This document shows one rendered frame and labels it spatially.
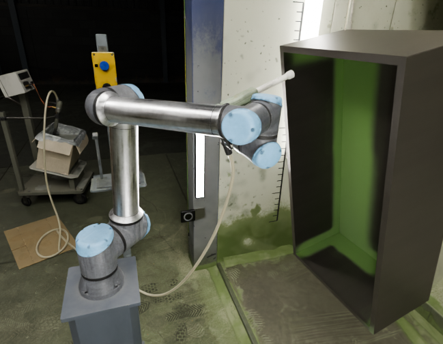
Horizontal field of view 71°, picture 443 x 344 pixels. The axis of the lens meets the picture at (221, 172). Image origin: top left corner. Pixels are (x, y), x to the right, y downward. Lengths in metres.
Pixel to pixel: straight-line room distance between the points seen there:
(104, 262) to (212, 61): 1.21
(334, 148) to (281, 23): 0.79
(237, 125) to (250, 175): 1.43
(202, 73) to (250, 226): 1.19
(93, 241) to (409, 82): 1.21
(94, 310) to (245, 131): 1.00
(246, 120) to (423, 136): 0.62
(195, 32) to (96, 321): 1.48
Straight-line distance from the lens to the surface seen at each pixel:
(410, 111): 1.09
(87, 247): 1.37
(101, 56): 1.97
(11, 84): 3.55
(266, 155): 0.94
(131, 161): 1.31
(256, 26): 1.98
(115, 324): 1.55
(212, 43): 1.89
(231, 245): 2.46
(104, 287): 1.48
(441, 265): 2.49
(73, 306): 1.51
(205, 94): 1.92
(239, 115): 0.78
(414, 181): 1.26
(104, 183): 2.07
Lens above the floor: 1.69
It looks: 25 degrees down
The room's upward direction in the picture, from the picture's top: 2 degrees clockwise
